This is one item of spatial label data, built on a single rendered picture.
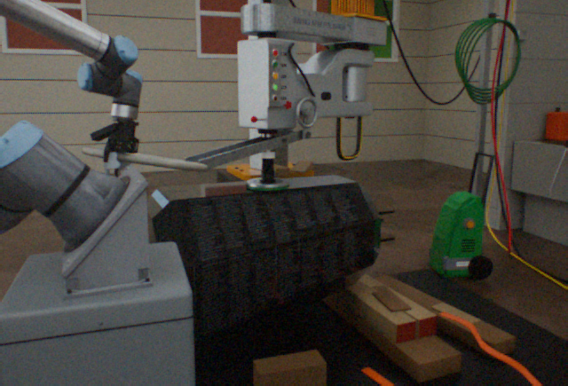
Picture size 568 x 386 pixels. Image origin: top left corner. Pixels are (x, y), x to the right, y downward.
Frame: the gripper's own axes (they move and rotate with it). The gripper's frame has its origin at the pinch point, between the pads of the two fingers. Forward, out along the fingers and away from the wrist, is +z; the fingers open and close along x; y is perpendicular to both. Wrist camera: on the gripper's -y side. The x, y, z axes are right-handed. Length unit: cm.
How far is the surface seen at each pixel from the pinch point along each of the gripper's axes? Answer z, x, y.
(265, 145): -20, 70, 34
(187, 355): 33, -50, 60
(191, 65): -151, 580, -268
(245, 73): -53, 67, 20
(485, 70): -118, 296, 153
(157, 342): 30, -54, 54
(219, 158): -11, 47, 21
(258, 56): -60, 60, 28
